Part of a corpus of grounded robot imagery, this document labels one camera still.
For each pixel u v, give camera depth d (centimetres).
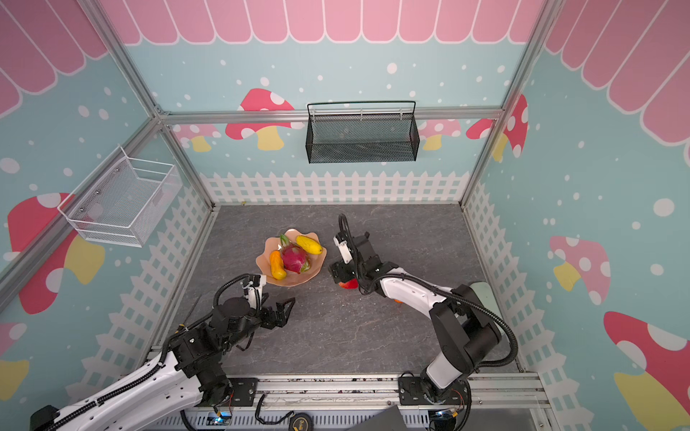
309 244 97
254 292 63
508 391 76
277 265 94
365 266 67
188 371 53
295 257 94
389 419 71
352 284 96
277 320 69
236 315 56
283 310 69
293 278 96
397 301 58
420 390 67
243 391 74
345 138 95
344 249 79
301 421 68
